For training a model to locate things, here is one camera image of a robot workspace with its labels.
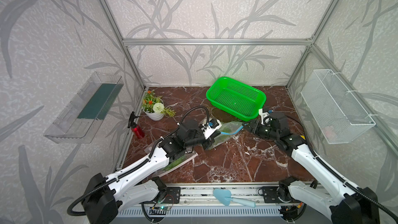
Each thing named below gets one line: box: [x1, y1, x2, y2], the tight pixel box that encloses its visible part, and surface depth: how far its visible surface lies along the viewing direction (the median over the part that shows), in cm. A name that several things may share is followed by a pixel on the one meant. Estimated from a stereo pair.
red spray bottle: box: [131, 124, 146, 139], surface depth 91 cm
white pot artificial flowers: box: [142, 90, 176, 121], surface depth 94 cm
